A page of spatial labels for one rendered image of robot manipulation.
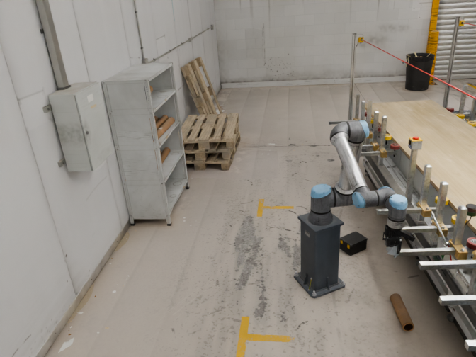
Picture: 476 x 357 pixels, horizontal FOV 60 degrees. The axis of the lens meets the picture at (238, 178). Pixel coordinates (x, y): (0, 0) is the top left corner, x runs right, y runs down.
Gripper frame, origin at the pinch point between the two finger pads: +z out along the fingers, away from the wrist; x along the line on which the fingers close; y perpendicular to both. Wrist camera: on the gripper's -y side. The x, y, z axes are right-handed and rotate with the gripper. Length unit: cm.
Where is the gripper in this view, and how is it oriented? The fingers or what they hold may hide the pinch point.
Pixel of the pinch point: (396, 256)
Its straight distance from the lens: 252.4
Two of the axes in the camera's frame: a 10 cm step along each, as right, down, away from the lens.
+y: -10.0, 0.4, 0.6
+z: 0.7, 9.0, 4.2
